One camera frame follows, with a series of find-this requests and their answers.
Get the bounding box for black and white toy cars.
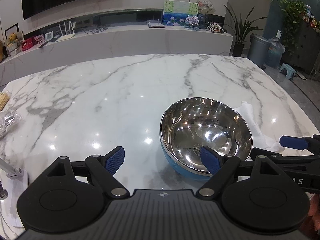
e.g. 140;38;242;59
207;21;227;34

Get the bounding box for blue photo stand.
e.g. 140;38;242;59
184;15;200;30

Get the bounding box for dark grey cabinet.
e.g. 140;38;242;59
289;19;320;75

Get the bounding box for grey trash can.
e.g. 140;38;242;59
248;34;271;69

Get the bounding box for black framed certificate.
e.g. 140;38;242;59
4;23;19;41

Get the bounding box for white paper towel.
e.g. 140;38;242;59
232;101;287;153

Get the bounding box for small blue step stool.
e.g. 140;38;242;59
279;63;297;81

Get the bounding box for bundle of wooden chopsticks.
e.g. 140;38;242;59
0;92;12;111

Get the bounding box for round decorative fan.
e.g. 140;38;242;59
196;0;216;14

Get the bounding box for potted long-leaf plant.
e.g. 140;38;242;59
223;3;268;57

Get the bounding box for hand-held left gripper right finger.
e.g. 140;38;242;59
196;146;282;199

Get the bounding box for row of colourful boxes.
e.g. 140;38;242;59
301;4;320;33

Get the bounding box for brown plush bear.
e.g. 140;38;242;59
6;32;20;54

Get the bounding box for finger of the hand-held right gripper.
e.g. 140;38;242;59
250;147;320;166
279;134;320;153

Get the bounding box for red card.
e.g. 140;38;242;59
21;39;35;52

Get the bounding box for steel bowl with blue outside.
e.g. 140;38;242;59
159;97;253;181

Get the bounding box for person's right hand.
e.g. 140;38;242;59
307;194;320;232

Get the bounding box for potted pothos plant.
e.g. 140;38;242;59
278;0;308;56

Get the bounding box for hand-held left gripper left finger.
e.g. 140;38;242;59
46;146;130;200

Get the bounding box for blue water jug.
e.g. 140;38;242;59
265;38;286;69

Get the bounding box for white router with antennas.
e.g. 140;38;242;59
54;22;76;42

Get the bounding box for lotus pond painting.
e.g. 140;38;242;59
163;0;199;27

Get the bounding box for flat silver device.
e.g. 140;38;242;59
146;19;166;28

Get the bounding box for clear plastic bag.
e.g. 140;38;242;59
0;110;22;138

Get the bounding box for white paper sheet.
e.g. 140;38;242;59
0;175;30;228

